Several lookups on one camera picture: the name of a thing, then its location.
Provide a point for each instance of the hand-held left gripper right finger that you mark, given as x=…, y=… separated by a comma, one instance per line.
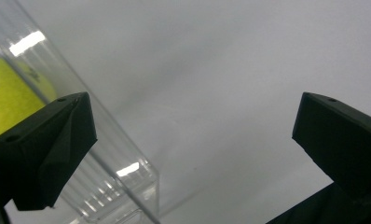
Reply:
x=345, y=146

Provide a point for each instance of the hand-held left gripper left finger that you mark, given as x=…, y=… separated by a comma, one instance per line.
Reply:
x=43, y=149

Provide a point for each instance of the yellow tennis ball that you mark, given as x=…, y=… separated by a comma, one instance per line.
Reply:
x=9, y=96

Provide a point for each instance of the clear plastic ball container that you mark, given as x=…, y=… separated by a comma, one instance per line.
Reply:
x=112, y=174

